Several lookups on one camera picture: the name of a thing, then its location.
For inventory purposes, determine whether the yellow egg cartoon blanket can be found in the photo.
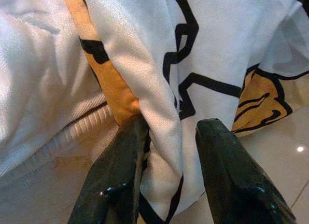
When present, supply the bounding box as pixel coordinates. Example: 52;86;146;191
62;0;309;224

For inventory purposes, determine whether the white quilted bed sheet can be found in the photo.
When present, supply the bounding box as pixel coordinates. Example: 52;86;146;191
0;0;108;147

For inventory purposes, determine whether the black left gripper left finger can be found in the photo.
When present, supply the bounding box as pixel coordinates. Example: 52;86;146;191
67;115;152;224

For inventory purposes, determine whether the grey quilted mattress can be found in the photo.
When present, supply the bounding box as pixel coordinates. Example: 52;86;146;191
0;93;126;224

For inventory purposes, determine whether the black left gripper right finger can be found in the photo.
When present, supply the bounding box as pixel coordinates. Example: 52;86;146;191
195;118;298;224

